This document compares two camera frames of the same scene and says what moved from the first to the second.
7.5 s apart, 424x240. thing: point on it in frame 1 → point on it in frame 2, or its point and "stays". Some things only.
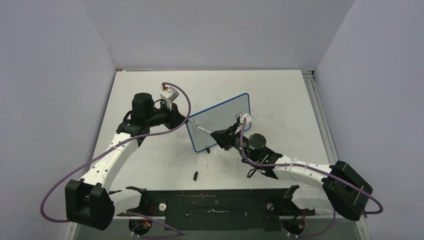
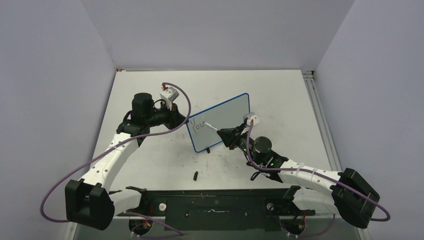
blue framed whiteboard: [200, 125] stays
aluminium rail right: [309, 76] stays
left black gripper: [175, 119] stays
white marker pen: [204, 129] → [211, 126]
